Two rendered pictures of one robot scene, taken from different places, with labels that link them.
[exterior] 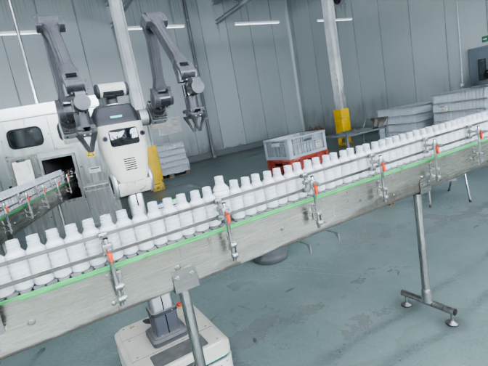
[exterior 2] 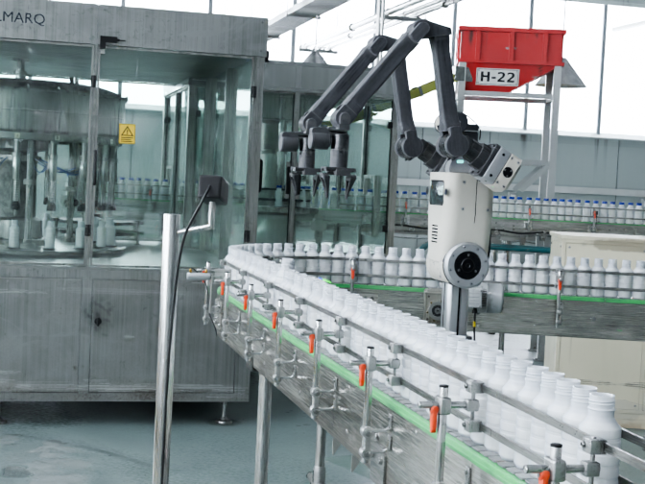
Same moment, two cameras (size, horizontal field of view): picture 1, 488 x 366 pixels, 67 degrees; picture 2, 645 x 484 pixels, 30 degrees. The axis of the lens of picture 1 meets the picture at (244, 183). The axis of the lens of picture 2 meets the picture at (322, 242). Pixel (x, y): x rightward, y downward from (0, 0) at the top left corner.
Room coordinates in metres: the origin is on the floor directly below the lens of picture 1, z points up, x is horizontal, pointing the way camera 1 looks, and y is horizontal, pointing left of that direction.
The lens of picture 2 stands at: (2.53, -3.54, 1.45)
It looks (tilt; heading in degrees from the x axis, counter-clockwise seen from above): 3 degrees down; 104
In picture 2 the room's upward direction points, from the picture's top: 3 degrees clockwise
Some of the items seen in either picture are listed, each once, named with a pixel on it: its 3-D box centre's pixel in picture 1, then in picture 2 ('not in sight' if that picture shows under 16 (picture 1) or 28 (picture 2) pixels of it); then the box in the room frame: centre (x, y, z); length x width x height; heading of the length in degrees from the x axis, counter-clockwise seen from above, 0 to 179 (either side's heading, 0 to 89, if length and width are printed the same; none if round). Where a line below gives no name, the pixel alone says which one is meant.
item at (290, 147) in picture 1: (295, 144); not in sight; (4.12, -0.65, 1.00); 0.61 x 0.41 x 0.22; 126
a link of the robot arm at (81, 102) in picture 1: (79, 94); (297, 134); (1.39, 0.54, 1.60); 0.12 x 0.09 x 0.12; 29
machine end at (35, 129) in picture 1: (77, 175); not in sight; (5.39, 2.39, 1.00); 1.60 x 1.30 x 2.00; 10
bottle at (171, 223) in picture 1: (171, 218); (269, 287); (1.39, 0.30, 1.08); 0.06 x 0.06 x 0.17
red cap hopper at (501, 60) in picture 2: not in sight; (500, 193); (1.44, 7.05, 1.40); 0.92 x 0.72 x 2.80; 10
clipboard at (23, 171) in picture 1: (23, 172); not in sight; (4.55, 2.66, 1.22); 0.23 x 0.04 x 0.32; 100
